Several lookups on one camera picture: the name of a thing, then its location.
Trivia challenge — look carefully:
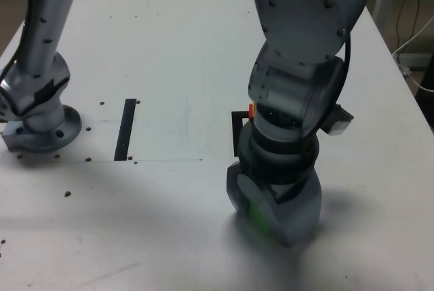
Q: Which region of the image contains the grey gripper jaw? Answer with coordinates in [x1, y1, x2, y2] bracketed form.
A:
[236, 168, 323, 248]

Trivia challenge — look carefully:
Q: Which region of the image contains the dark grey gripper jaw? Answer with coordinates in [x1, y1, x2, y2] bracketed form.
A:
[226, 161, 252, 219]

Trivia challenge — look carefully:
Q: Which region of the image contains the green cube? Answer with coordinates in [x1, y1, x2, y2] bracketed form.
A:
[248, 202, 274, 236]

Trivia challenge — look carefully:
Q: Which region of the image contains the black tape square outline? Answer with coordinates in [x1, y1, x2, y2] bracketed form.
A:
[231, 111, 252, 157]

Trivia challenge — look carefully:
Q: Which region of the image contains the black tape strip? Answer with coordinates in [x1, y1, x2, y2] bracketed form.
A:
[113, 98, 138, 162]

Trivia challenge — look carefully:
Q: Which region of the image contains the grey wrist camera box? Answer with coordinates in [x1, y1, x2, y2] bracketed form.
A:
[320, 104, 355, 137]

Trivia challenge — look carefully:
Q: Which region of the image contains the white cable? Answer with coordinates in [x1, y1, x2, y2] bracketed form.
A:
[392, 15, 434, 92]

